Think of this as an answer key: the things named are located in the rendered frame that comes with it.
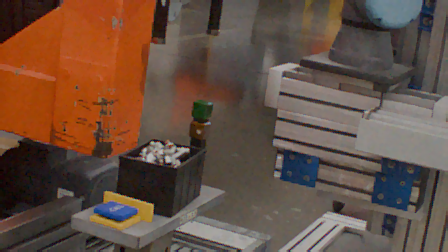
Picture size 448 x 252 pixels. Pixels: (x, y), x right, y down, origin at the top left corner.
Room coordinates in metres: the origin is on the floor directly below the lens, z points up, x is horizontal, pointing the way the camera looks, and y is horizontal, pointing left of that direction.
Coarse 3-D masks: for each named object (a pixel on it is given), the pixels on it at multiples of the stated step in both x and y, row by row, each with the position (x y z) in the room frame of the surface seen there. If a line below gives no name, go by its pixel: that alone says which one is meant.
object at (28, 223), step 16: (48, 208) 1.95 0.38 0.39; (64, 208) 1.98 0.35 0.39; (80, 208) 2.04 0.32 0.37; (0, 224) 1.80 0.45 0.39; (16, 224) 1.82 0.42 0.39; (32, 224) 1.86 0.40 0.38; (48, 224) 1.92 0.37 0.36; (64, 224) 2.00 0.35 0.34; (0, 240) 1.76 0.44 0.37; (16, 240) 1.81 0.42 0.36; (32, 240) 1.87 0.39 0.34; (48, 240) 1.92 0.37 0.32; (64, 240) 1.99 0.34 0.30; (80, 240) 2.05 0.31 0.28
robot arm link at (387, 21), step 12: (360, 0) 1.90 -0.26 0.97; (372, 0) 1.83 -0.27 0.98; (384, 0) 1.83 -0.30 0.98; (396, 0) 1.83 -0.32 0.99; (408, 0) 1.83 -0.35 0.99; (420, 0) 1.84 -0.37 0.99; (360, 12) 1.94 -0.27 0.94; (372, 12) 1.83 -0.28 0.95; (384, 12) 1.83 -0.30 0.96; (396, 12) 1.83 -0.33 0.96; (408, 12) 1.84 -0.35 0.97; (384, 24) 1.84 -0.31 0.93; (396, 24) 1.84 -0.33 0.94; (408, 24) 1.85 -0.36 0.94
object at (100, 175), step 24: (24, 144) 2.34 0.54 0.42; (48, 144) 2.35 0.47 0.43; (0, 168) 2.35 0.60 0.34; (24, 168) 2.33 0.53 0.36; (48, 168) 2.32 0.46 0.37; (72, 168) 2.25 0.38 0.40; (96, 168) 2.28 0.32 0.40; (0, 192) 2.37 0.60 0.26; (24, 192) 2.32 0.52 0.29; (48, 192) 2.27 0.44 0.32; (72, 192) 2.22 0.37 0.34; (96, 192) 2.24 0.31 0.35
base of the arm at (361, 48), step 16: (352, 32) 1.98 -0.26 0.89; (368, 32) 1.97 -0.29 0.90; (384, 32) 1.99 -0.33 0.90; (336, 48) 2.01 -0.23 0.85; (352, 48) 1.97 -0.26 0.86; (368, 48) 1.96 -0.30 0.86; (384, 48) 1.98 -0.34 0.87; (352, 64) 1.96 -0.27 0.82; (368, 64) 1.96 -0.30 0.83; (384, 64) 1.97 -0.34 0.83
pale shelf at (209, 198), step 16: (208, 192) 2.06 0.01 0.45; (224, 192) 2.08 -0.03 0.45; (192, 208) 1.93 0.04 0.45; (208, 208) 2.00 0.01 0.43; (80, 224) 1.75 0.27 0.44; (96, 224) 1.74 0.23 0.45; (144, 224) 1.78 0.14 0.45; (160, 224) 1.79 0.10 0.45; (176, 224) 1.85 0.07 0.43; (112, 240) 1.72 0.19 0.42; (128, 240) 1.70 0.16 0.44; (144, 240) 1.72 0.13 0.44
